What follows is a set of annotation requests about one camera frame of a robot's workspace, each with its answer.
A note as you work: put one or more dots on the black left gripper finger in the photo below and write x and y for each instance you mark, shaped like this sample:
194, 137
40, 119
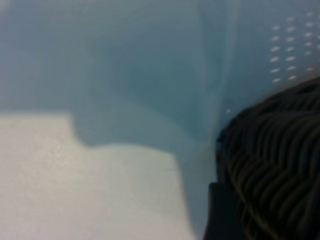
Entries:
220, 217

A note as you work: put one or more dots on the dark brown woven basket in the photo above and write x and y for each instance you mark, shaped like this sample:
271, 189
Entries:
275, 162

